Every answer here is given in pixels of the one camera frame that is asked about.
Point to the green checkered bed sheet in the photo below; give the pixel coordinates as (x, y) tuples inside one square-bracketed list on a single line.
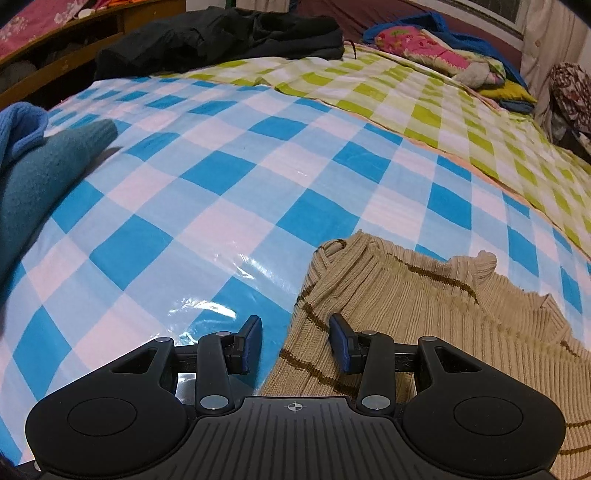
[(438, 115)]

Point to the beige curtain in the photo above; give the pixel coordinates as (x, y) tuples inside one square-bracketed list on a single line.
[(545, 46)]

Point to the maroon sofa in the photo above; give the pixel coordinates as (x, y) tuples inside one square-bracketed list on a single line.
[(360, 14)]

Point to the teal fleece garment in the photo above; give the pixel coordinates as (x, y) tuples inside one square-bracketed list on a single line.
[(37, 194)]

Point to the pink floral quilt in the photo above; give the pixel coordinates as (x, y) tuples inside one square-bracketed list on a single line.
[(415, 44)]

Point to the yellow pillow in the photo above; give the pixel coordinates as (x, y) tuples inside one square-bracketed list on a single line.
[(512, 92)]

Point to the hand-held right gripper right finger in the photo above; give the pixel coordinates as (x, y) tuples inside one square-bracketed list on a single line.
[(340, 344)]

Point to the black jacket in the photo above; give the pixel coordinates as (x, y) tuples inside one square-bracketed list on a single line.
[(221, 37)]

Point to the light blue garment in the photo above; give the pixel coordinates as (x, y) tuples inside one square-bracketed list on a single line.
[(21, 127)]

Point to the blue checkered bed sheet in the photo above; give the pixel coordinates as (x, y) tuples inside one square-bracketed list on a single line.
[(231, 184)]

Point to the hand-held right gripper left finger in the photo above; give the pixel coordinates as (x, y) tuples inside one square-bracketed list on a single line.
[(251, 341)]

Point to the dark floral cloth bundle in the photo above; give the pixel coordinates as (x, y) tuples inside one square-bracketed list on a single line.
[(572, 92)]

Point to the wooden cabinet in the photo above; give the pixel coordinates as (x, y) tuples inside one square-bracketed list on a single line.
[(92, 46)]

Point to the beige striped ribbed sweater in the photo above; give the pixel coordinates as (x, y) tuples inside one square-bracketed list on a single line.
[(438, 318)]

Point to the pink floral cloth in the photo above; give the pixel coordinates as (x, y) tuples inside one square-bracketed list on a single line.
[(37, 27)]

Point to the grey cloth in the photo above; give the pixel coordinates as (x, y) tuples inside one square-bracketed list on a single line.
[(478, 74)]

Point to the barred window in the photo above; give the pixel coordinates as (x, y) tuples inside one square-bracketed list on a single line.
[(508, 11)]

